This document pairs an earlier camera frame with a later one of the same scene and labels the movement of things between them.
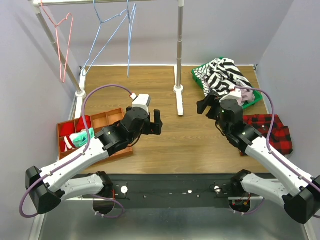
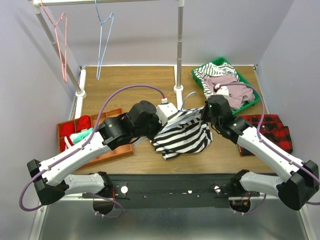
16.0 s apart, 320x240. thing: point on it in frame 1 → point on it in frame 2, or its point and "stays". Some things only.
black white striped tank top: [219, 75] → [187, 133]
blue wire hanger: [131, 27] → [179, 115]
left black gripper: [152, 126] stays
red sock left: [66, 129] stays
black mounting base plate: [172, 191] stays
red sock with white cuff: [68, 143] stays
